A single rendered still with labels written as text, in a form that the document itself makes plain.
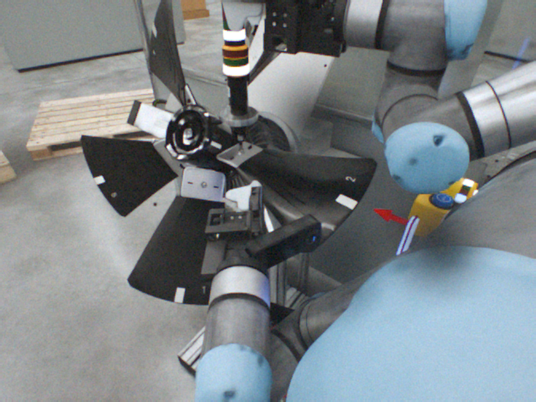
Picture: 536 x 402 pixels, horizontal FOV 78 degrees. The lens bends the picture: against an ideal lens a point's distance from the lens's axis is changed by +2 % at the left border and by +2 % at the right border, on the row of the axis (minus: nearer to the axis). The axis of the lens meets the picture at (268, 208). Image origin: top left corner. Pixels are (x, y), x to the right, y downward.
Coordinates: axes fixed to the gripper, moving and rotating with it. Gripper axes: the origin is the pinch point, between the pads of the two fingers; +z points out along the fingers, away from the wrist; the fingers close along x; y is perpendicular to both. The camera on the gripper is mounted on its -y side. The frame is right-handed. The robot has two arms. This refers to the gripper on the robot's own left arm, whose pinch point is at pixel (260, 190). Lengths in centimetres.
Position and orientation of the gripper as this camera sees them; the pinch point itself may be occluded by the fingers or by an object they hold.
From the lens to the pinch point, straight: 58.7
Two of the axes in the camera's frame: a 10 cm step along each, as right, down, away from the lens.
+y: -9.9, 0.8, 0.7
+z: 0.0, -6.4, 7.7
